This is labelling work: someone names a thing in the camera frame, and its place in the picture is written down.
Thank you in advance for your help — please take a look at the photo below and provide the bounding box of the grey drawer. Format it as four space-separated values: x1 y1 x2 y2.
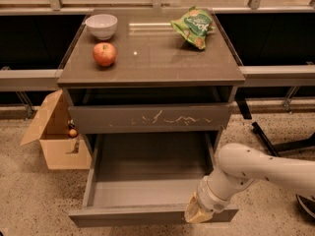
69 103 231 134
68 131 239 228

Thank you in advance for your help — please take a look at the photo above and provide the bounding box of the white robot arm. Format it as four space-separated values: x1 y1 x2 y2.
184 144 315 223

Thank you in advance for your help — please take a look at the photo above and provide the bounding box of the grey top drawer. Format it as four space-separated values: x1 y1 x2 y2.
69 103 231 134

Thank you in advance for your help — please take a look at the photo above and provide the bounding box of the grey drawer cabinet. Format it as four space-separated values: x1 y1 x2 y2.
58 9 244 145

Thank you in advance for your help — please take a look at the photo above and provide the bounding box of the black stand base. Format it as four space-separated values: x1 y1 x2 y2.
235 93 315 157

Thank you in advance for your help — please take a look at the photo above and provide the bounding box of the small orange ball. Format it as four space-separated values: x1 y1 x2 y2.
69 129 78 138

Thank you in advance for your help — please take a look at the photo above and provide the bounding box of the cardboard box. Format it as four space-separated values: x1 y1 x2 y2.
21 89 92 170

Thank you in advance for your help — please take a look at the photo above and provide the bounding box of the red apple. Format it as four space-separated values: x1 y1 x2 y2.
93 42 117 67

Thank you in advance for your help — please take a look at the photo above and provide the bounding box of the green snack bag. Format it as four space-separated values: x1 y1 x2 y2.
170 6 213 50

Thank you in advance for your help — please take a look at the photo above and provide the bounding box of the white bowl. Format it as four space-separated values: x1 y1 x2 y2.
85 14 118 40

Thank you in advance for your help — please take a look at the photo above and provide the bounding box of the grey window sill rail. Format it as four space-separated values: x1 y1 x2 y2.
0 65 315 91

